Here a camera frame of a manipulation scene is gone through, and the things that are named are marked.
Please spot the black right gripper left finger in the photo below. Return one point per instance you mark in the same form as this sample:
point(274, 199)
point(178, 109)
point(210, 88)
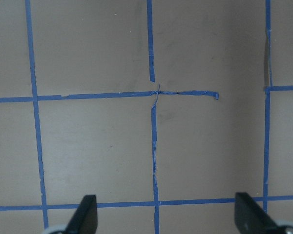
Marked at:
point(85, 218)

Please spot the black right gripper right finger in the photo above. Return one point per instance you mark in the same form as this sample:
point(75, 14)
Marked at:
point(250, 218)

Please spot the brown paper mat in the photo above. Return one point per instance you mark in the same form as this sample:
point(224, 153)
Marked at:
point(163, 109)

